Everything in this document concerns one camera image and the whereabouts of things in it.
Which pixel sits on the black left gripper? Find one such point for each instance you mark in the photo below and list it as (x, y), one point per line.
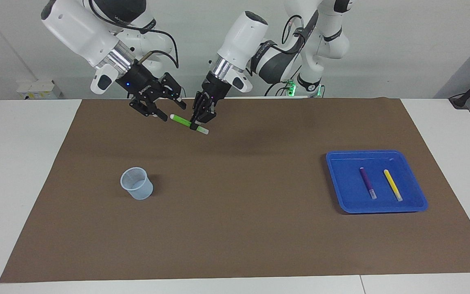
(214, 87)

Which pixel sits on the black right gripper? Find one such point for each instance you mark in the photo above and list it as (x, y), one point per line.
(139, 83)

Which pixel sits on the green marker pen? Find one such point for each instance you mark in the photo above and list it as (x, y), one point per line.
(180, 120)

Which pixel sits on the purple marker pen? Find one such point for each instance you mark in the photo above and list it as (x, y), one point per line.
(368, 183)

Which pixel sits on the yellow marker pen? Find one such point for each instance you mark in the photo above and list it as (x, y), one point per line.
(393, 185)

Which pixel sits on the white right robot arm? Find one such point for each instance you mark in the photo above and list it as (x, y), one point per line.
(84, 32)

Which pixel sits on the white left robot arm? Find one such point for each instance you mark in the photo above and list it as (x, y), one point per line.
(280, 45)

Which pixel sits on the translucent plastic cup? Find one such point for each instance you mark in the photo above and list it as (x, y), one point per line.
(137, 188)

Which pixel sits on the brown table mat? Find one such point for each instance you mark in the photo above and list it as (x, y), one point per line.
(235, 212)

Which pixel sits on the blue plastic tray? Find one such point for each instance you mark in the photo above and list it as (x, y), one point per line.
(382, 204)

